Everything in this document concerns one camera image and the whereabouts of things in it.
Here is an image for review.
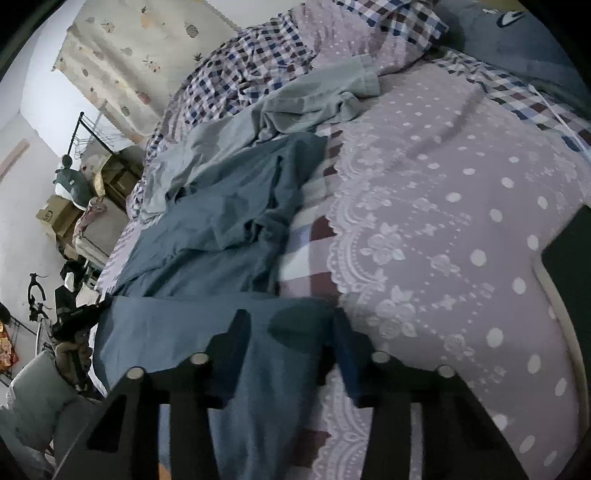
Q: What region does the brown wooden cabinet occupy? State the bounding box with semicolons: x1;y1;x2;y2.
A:
98;147;145;209

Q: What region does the black metal clothes rack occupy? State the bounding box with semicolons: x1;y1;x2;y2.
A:
67;111;122;158

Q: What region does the white cable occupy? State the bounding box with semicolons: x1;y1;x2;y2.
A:
527;84;591;158

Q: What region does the light grey-green garment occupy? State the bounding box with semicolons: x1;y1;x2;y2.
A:
139;53;382;223

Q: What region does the white padded cloth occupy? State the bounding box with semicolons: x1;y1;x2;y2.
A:
0;350;95;468

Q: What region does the dark tablet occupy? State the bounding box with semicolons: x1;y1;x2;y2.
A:
532;202;591;372

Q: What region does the black metal stand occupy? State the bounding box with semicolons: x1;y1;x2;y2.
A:
24;271;55;325

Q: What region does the teal blue garment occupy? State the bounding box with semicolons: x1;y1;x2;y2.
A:
91;133;343;480

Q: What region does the pink cloth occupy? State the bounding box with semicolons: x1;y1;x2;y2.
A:
73;195;110;241

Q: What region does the green plush toy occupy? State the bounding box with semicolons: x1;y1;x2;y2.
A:
52;154;92;209

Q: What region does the checked and dotted bed sheet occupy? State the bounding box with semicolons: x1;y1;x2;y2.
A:
93;50;591;480

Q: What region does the slate blue cartoon pillow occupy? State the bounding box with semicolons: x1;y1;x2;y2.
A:
442;0;583;95

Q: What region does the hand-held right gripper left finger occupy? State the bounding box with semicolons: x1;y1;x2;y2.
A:
53;309;252;480

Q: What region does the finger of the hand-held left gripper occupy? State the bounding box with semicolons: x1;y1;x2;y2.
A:
78;296;115;321

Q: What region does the pink wall strip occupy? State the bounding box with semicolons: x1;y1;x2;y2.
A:
0;140;31;182

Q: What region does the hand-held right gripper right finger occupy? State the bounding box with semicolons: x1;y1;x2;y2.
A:
332;307;532;480

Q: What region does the cardboard box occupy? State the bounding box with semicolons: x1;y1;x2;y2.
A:
35;193;80;232

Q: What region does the pineapple print curtain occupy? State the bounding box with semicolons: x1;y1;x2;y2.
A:
50;0;251;145

